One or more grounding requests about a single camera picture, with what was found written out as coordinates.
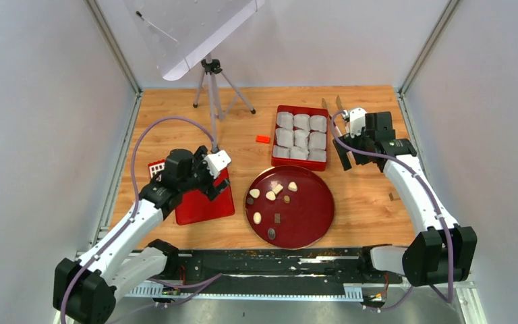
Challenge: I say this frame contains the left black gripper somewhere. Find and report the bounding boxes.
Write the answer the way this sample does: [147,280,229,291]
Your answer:
[180,146,231,201]

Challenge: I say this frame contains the metal tongs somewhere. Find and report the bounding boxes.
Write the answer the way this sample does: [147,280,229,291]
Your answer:
[320,94,353,159]

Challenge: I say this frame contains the white heart chocolate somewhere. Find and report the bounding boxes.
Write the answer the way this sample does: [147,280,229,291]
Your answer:
[288,182,298,192]

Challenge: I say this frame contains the white teardrop chocolate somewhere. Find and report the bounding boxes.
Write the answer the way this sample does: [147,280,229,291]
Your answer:
[265,191,276,201]
[249,188,260,198]

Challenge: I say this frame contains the beige square chocolate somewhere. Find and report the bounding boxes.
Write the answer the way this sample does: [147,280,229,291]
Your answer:
[272,183,283,195]

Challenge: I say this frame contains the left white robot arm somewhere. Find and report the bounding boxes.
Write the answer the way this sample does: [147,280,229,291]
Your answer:
[53,146,231,323]

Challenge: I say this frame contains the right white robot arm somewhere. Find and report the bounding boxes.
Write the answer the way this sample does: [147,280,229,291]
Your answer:
[330,107,478,287]

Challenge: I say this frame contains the red chocolate box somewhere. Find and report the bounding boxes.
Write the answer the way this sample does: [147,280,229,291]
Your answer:
[271,105,328,171]

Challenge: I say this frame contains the white oval chocolate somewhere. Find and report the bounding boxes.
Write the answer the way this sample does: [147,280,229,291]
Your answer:
[253,212,262,225]

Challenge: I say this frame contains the dark oval chocolate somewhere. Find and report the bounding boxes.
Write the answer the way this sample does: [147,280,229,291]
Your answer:
[267,228,276,240]

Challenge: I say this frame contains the red box lid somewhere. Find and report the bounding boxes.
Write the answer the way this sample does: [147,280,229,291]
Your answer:
[175,186,235,225]

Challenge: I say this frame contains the red grid divider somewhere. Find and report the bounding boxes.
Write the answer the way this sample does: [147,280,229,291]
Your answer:
[148,159,165,178]

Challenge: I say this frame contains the small orange block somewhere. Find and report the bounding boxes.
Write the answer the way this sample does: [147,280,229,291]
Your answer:
[256,135,270,144]

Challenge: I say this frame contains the dark red round tray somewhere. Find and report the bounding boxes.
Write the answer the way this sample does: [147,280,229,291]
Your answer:
[243,165,335,250]

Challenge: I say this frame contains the grey tripod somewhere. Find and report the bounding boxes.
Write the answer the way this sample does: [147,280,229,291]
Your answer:
[192,53,256,153]

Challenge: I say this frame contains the white reflector board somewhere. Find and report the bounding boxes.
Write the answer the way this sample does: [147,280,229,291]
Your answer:
[123,0,265,81]

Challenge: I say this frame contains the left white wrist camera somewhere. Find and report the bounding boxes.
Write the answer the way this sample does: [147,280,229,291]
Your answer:
[204,150,231,179]

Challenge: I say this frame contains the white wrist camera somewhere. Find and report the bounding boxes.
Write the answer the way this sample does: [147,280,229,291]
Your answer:
[348,107,367,138]
[204,150,231,179]

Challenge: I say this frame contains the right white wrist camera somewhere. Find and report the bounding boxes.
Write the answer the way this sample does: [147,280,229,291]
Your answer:
[348,107,367,138]

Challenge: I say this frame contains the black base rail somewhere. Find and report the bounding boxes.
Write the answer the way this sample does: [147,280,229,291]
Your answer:
[156,247,403,294]

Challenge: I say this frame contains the white slotted cable duct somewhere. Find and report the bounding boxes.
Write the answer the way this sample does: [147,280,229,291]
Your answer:
[125,282,364,302]

